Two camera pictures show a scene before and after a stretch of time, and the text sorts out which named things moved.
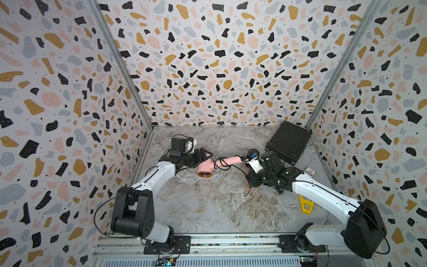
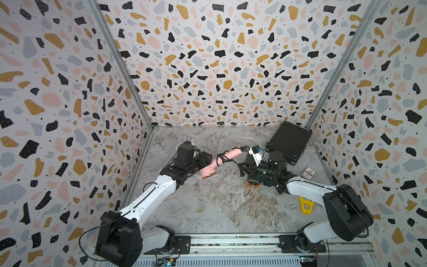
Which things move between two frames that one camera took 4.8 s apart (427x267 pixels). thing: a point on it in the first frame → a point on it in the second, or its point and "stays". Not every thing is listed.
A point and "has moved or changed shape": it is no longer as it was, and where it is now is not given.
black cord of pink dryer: x=218 y=164 → x=225 y=156
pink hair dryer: x=205 y=168 has moved or changed shape
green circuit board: x=165 y=261 stays
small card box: x=310 y=171 stays
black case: x=289 y=141 stays
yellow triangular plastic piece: x=303 y=201 stays
